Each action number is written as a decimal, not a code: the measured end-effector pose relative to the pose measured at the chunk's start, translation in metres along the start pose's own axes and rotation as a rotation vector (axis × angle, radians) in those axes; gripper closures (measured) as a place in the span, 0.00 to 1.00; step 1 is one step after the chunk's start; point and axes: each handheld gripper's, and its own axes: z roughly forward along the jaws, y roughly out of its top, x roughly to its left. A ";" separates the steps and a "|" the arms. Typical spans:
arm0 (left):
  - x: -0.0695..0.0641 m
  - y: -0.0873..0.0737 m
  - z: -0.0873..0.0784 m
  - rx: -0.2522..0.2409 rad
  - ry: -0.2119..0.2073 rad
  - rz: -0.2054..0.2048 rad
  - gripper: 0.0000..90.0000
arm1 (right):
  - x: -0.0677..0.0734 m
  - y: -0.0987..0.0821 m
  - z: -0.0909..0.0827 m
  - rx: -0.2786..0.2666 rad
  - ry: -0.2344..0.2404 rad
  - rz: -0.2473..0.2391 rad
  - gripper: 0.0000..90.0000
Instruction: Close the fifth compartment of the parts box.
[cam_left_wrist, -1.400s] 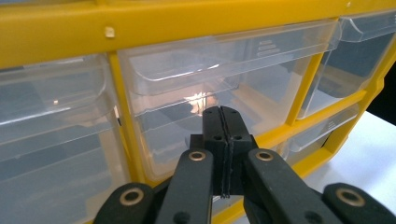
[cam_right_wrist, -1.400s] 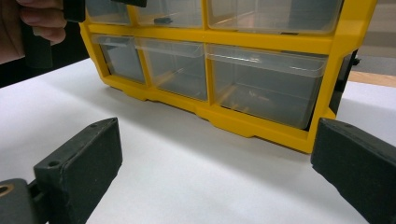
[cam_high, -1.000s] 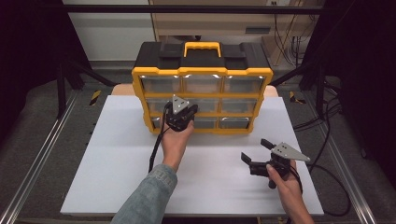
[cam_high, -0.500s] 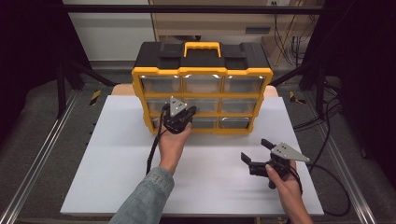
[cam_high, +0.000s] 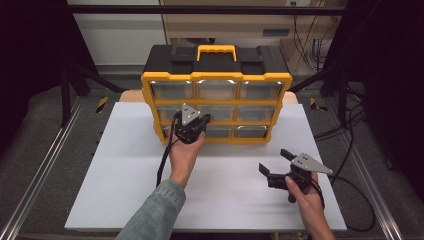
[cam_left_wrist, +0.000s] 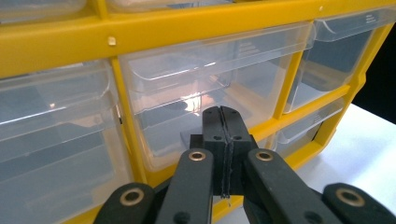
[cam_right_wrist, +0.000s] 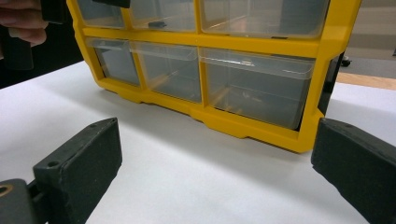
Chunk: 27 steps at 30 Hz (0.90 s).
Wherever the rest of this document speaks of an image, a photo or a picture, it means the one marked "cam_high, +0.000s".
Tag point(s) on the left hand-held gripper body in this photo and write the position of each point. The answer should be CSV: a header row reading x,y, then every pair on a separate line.
x,y
190,130

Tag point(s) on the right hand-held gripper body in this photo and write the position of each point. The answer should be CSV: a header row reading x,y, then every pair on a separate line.
x,y
305,166

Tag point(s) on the yellow black drawer organizer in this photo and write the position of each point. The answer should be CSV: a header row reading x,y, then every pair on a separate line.
x,y
216,65

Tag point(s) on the person's left hand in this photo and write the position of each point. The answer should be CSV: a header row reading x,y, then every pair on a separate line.
x,y
185,158

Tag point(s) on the person's right hand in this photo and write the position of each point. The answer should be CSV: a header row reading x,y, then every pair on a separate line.
x,y
310,203

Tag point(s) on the grid of clear drawers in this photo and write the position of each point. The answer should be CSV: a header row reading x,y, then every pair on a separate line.
x,y
260,90

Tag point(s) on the black metal stand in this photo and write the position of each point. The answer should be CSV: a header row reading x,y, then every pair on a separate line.
x,y
66,96
342,96

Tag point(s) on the wooden cabinet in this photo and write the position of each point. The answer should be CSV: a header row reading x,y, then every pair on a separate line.
x,y
216,26

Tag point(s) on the white cabinet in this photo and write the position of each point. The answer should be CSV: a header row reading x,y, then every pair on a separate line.
x,y
116,36

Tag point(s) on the dark curtain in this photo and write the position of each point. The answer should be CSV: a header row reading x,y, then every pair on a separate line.
x,y
393,73
30,60

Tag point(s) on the aluminium rail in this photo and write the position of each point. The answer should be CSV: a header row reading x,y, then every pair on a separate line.
x,y
40,173
370,173

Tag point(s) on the black frame crossbar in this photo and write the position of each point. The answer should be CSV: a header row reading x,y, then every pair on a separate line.
x,y
166,9

